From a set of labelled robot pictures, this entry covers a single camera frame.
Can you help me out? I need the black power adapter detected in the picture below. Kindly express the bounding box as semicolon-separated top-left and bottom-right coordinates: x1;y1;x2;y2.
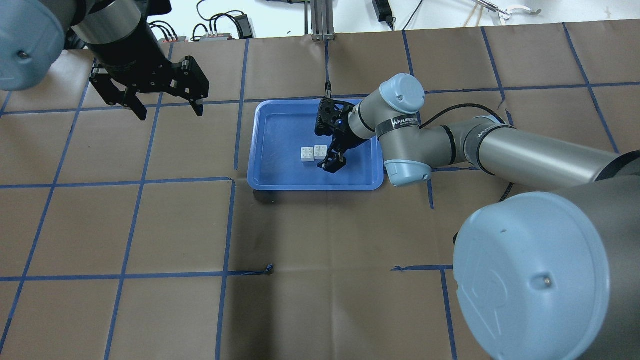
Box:
371;0;396;31

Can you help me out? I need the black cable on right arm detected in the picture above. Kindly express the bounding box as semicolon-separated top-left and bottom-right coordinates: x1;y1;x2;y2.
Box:
419;104;516;203

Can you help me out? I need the blue plastic tray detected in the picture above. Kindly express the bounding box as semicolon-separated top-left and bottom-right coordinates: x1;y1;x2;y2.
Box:
247;99;385;191

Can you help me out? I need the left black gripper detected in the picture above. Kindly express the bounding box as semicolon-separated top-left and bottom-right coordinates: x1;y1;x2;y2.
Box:
87;22;210;121

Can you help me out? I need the white block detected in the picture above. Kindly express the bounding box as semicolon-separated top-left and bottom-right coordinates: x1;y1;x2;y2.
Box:
300;146;316;163
313;145;328;161

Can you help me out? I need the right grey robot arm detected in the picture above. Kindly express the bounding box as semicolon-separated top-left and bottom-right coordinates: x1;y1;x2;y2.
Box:
315;73;640;360

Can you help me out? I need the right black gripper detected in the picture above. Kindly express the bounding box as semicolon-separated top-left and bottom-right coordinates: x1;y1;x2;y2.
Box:
314;98;368;174

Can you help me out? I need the aluminium frame post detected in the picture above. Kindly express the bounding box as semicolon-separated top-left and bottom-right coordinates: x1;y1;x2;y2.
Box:
309;0;336;41

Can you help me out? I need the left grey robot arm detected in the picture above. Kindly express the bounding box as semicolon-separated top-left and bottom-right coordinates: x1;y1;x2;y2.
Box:
0;0;210;121

